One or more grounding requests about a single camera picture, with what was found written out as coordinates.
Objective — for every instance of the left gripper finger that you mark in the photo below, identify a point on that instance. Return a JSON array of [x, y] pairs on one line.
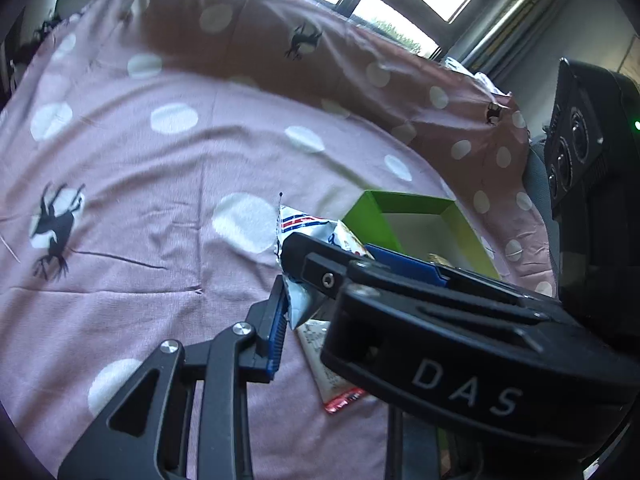
[[144, 431]]

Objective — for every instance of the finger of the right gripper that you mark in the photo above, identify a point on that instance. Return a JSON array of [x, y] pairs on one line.
[[406, 266], [342, 276]]

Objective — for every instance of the silver foil snack packet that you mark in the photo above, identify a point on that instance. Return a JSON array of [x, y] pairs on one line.
[[304, 301]]

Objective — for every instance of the green cardboard box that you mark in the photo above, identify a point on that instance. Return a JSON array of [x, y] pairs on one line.
[[418, 226]]

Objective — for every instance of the pink polka dot bedsheet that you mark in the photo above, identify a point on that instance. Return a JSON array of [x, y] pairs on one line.
[[145, 152]]

